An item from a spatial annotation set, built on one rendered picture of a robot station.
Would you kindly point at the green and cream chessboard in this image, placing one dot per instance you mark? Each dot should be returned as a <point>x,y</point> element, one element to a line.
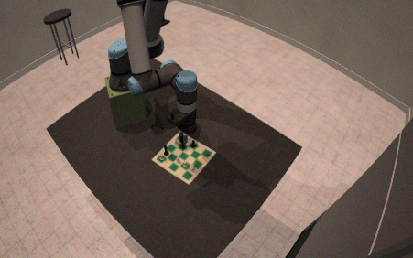
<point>199,156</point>

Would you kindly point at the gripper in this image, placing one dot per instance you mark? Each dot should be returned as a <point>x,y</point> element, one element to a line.
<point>184,117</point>

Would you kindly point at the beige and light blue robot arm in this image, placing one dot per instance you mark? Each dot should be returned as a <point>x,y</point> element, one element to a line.
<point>142,35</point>

